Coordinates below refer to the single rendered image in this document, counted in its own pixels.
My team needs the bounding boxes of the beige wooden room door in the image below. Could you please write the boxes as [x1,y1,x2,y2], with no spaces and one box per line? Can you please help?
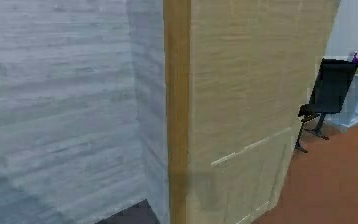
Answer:
[162,0,342,224]

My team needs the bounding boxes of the black chair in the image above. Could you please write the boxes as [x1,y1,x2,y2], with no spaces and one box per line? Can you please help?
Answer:
[293,58,358,154]

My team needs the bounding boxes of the pale blue table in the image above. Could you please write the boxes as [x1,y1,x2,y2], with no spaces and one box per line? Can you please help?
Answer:
[322,55,358,134]

